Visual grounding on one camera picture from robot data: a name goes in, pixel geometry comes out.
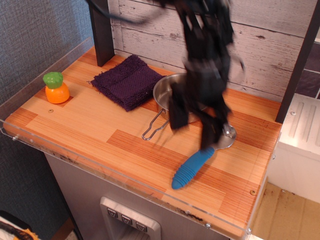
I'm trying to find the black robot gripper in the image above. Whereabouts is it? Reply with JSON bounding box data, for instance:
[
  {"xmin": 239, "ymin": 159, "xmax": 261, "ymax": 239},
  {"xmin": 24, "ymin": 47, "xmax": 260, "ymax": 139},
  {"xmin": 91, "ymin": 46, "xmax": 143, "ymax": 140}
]
[{"xmin": 169, "ymin": 58, "xmax": 231, "ymax": 150}]

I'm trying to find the blue handled metal spoon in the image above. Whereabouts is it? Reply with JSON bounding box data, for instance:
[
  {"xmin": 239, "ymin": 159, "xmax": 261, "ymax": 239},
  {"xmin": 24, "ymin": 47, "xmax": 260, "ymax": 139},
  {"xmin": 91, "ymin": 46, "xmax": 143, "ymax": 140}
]
[{"xmin": 171, "ymin": 124, "xmax": 237, "ymax": 190}]

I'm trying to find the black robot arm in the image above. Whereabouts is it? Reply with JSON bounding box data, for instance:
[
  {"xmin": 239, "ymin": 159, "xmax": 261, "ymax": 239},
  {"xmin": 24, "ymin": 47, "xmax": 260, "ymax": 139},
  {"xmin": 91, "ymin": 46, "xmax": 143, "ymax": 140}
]
[{"xmin": 159, "ymin": 0, "xmax": 233, "ymax": 150}]

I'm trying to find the orange toy carrot green top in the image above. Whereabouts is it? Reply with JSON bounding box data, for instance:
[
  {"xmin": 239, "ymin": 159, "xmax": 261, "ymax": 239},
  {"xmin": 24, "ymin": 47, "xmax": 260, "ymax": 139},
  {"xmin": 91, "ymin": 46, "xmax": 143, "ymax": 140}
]
[{"xmin": 42, "ymin": 72, "xmax": 70, "ymax": 104}]

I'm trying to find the stainless steel pan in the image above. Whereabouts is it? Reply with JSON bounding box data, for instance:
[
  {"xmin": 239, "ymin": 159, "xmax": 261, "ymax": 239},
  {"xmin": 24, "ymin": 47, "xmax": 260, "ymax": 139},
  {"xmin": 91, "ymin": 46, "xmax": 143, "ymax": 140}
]
[{"xmin": 141, "ymin": 72, "xmax": 208, "ymax": 141}]

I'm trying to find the purple knitted cloth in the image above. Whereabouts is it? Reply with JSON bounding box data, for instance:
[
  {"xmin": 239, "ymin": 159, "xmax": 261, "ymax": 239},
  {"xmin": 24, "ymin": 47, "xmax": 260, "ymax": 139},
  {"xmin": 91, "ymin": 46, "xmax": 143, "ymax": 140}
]
[{"xmin": 90, "ymin": 55, "xmax": 163, "ymax": 112}]

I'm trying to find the white cabinet at right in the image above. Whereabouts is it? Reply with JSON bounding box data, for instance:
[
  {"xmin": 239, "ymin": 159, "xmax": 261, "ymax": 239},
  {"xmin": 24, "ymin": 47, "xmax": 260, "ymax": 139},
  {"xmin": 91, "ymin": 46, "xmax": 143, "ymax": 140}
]
[{"xmin": 267, "ymin": 94, "xmax": 320, "ymax": 203}]

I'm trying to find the silver dispenser button panel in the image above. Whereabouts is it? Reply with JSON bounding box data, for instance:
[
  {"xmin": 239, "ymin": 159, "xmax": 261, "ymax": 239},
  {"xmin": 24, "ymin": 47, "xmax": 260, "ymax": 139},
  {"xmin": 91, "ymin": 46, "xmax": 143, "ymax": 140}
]
[{"xmin": 100, "ymin": 196, "xmax": 162, "ymax": 240}]

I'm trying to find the grey toy fridge cabinet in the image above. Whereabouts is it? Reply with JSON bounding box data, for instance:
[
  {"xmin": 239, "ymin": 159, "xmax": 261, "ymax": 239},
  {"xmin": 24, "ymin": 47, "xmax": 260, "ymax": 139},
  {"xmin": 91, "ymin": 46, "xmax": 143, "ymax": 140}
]
[{"xmin": 45, "ymin": 154, "xmax": 226, "ymax": 240}]

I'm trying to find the yellow cloth bottom left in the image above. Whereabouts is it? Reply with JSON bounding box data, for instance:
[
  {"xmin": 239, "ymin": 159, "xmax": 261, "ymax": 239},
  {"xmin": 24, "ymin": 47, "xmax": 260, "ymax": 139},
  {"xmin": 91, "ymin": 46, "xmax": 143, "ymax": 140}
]
[{"xmin": 13, "ymin": 229, "xmax": 39, "ymax": 240}]

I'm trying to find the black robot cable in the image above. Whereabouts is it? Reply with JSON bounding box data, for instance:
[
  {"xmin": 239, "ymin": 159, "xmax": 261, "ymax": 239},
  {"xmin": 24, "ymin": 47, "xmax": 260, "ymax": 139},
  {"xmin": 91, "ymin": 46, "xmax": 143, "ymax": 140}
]
[{"xmin": 86, "ymin": 0, "xmax": 166, "ymax": 25}]

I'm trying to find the dark left upright post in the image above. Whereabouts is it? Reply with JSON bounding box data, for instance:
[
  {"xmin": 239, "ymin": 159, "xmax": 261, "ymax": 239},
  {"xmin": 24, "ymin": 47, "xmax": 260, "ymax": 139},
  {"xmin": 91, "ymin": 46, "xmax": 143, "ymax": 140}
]
[{"xmin": 87, "ymin": 0, "xmax": 115, "ymax": 67}]

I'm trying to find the dark upright post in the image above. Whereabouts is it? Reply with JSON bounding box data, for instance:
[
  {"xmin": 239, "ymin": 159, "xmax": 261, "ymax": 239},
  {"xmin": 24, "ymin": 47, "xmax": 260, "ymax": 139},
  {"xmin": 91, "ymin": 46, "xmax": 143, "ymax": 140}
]
[
  {"xmin": 87, "ymin": 0, "xmax": 115, "ymax": 67},
  {"xmin": 275, "ymin": 0, "xmax": 320, "ymax": 124}
]

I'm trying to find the dark right upright post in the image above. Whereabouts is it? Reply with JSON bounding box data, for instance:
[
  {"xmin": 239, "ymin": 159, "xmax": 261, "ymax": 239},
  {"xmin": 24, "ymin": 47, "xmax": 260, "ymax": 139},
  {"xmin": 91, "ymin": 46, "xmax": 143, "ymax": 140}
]
[{"xmin": 275, "ymin": 0, "xmax": 320, "ymax": 124}]

